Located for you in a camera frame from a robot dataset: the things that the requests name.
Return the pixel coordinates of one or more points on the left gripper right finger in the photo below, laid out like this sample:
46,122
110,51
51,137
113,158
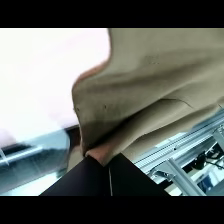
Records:
136,180

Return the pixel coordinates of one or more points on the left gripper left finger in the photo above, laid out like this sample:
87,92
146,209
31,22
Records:
83,180

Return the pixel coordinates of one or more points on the brown T-shirt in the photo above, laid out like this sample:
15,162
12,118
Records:
150,90

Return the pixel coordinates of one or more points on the silver frame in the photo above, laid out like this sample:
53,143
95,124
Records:
180,156

